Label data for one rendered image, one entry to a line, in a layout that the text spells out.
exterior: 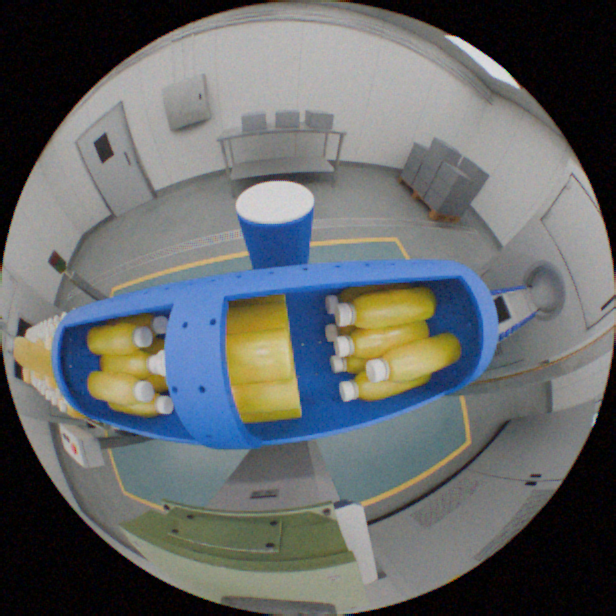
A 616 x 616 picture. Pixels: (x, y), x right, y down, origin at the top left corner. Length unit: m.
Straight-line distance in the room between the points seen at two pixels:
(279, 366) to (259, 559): 0.22
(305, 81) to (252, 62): 0.85
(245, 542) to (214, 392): 0.18
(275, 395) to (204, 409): 0.11
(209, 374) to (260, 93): 3.38
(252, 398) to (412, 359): 0.25
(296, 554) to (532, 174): 5.08
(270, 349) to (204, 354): 0.07
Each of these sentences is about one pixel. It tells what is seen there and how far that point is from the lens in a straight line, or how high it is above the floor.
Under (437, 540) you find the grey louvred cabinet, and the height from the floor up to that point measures 0.64.
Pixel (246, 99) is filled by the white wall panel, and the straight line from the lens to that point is 3.40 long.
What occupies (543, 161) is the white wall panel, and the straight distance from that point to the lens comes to 5.02.
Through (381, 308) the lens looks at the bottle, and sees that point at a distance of 0.30.
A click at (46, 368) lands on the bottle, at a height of 1.22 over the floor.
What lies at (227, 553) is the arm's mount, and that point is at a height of 1.25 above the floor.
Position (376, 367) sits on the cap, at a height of 1.12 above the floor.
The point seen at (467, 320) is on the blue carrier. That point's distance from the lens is 0.40.
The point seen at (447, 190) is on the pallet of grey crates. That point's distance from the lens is 3.29.
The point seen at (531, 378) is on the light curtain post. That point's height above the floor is 1.05.
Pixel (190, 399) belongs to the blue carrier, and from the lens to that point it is 0.20.
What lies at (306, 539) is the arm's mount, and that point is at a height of 1.22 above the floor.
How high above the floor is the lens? 1.39
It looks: 66 degrees down
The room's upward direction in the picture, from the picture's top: 9 degrees clockwise
